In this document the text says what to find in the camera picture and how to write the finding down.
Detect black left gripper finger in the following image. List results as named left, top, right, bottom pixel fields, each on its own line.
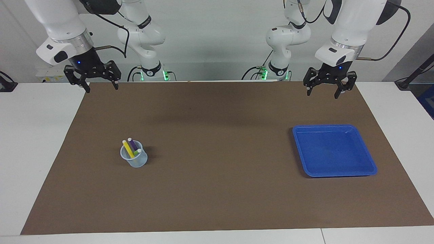
left=303, top=67, right=325, bottom=96
left=334, top=70, right=357, bottom=99

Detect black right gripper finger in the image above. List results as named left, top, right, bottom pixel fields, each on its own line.
left=64, top=65, right=91, bottom=94
left=102, top=60, right=122, bottom=90

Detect yellow pen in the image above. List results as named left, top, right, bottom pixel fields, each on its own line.
left=122, top=140, right=135, bottom=158

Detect blue plastic tray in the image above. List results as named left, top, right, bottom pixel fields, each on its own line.
left=292, top=124, right=378, bottom=178

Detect white power strip box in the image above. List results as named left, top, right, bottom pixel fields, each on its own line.
left=36, top=64, right=73, bottom=83

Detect black stand with pole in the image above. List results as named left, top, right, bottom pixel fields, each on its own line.
left=395, top=54, right=434, bottom=90

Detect blue box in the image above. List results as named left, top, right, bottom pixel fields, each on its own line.
left=416, top=85, right=434, bottom=120

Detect clear plastic cup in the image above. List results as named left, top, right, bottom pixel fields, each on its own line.
left=120, top=140, right=148, bottom=168

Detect brown table mat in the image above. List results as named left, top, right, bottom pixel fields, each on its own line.
left=20, top=81, right=434, bottom=235

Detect black right base cables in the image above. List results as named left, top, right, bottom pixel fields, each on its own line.
left=127, top=65, right=177, bottom=82

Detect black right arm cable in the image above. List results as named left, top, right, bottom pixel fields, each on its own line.
left=89, top=10, right=130, bottom=59

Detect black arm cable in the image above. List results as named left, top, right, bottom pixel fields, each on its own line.
left=89, top=10, right=130, bottom=59
left=296, top=0, right=411, bottom=62

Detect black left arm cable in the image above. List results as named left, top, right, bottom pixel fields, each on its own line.
left=296, top=0, right=411, bottom=62

